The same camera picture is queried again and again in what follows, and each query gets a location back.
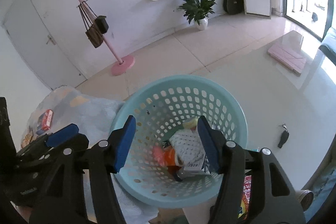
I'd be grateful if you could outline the white dotted tissue pack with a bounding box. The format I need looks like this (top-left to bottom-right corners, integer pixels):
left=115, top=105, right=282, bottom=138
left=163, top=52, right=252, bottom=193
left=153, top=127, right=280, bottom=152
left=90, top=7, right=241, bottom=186
left=169, top=129, right=211, bottom=180

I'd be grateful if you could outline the small orange panda snack bag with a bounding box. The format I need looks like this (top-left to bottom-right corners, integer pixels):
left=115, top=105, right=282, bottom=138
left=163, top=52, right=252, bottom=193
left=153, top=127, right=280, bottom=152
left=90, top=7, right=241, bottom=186
left=163, top=146, right=183, bottom=174

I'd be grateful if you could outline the blue red tiger card box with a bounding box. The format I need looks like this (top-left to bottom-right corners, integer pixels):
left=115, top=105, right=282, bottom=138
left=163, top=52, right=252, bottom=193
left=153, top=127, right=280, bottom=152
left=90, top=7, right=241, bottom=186
left=36, top=109, right=54, bottom=135

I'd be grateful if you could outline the large orange panda snack bag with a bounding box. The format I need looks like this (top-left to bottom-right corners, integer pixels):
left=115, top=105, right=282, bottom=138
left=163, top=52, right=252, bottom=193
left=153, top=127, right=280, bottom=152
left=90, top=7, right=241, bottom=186
left=21, top=132, right=34, bottom=148

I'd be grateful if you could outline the teal plastic laundry basket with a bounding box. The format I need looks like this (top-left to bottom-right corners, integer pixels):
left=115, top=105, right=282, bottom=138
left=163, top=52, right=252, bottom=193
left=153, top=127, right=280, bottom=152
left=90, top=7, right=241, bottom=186
left=111, top=75, right=248, bottom=208

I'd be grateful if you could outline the black car key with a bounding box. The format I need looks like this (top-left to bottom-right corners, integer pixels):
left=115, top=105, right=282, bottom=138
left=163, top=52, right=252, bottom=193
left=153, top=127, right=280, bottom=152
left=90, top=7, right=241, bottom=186
left=277, top=123, right=289, bottom=149

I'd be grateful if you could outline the pink coat rack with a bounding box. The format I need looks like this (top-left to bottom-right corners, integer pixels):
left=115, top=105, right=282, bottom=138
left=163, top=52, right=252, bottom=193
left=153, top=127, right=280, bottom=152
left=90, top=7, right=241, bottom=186
left=78, top=0, right=135, bottom=76

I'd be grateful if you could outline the white door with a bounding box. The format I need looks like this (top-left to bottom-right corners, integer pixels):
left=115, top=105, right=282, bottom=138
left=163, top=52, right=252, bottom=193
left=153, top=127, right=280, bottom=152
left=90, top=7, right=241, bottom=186
left=3, top=0, right=86, bottom=90

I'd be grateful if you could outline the brown hanging bag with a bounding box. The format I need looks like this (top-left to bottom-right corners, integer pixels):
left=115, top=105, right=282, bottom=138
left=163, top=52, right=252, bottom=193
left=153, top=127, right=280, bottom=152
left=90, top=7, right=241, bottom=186
left=78, top=3, right=103, bottom=48

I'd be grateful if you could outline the small black hanging bag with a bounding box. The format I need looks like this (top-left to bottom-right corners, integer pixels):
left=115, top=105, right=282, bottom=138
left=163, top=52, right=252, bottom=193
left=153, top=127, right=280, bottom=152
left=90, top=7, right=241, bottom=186
left=89, top=7, right=109, bottom=35

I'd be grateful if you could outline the potted green plant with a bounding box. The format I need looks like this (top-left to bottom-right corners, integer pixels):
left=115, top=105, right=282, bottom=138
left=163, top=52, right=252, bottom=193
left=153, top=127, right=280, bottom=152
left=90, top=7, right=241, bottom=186
left=178, top=0, right=217, bottom=31

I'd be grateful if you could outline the dark sofa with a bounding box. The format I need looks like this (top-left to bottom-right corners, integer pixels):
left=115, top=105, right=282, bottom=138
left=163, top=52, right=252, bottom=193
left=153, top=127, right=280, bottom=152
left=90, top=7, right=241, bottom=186
left=319, top=27, right=336, bottom=65

